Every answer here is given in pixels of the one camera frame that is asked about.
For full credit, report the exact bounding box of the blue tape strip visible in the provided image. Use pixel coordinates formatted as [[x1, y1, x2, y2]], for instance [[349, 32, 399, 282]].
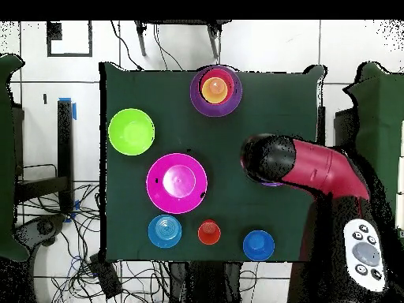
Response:
[[58, 96, 77, 121]]

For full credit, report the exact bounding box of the black metal post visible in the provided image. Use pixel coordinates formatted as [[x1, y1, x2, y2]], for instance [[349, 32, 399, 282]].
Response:
[[316, 106, 327, 147]]

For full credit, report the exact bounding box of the yellow plastic cup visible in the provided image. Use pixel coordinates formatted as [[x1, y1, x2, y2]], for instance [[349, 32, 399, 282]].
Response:
[[200, 77, 229, 104]]

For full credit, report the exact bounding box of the small crimson plastic bowl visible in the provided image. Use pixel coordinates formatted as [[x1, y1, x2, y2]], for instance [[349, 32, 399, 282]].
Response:
[[199, 68, 236, 106]]

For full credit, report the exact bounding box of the tangled cable bundle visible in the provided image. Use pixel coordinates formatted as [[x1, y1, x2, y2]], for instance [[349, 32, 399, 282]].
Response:
[[15, 181, 171, 303]]

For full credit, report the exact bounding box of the thin black cable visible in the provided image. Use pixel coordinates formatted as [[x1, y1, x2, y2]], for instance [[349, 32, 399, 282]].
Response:
[[153, 23, 185, 71], [110, 20, 143, 70]]

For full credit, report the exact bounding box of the stand with metal legs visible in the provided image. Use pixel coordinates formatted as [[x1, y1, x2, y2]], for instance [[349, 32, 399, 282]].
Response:
[[133, 20, 233, 60]]

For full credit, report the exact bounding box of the orange plastic cup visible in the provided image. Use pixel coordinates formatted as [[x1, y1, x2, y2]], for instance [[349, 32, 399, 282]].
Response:
[[197, 219, 222, 246]]

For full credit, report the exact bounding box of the dark blue plastic bowl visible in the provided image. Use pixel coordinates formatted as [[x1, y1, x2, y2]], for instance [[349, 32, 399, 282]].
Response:
[[242, 230, 276, 262]]

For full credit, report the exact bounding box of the green plastic bowl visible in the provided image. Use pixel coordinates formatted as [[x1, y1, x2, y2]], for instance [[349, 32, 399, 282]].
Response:
[[107, 107, 156, 156]]

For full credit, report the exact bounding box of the black metal frame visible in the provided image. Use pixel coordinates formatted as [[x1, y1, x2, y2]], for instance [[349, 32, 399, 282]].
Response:
[[13, 99, 75, 215]]

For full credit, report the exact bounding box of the black square floor frame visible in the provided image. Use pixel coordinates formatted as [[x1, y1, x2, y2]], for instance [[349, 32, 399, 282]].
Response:
[[46, 21, 93, 58]]

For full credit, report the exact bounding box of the large pink plastic bowl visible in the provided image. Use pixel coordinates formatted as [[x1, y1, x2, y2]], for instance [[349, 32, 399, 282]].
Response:
[[145, 152, 208, 215]]

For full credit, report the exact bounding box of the dark green tablecloth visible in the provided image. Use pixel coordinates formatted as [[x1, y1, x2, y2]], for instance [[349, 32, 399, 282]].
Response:
[[99, 61, 326, 264]]

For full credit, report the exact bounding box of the light blue plastic bowl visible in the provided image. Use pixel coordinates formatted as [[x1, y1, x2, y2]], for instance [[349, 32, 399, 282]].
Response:
[[147, 215, 183, 249]]

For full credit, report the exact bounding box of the grey pedestal foot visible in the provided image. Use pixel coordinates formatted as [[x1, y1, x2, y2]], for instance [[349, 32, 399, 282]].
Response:
[[13, 214, 67, 253]]

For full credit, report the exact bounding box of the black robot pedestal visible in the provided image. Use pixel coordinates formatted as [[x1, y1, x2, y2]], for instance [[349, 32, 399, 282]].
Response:
[[168, 260, 243, 303]]

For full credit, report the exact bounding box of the green cloth covered side table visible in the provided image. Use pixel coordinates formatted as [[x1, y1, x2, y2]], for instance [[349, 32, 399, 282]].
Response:
[[343, 61, 404, 247], [0, 53, 29, 263]]

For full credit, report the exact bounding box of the black power brick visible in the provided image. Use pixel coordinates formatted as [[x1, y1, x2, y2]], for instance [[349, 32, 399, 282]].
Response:
[[88, 253, 123, 299]]

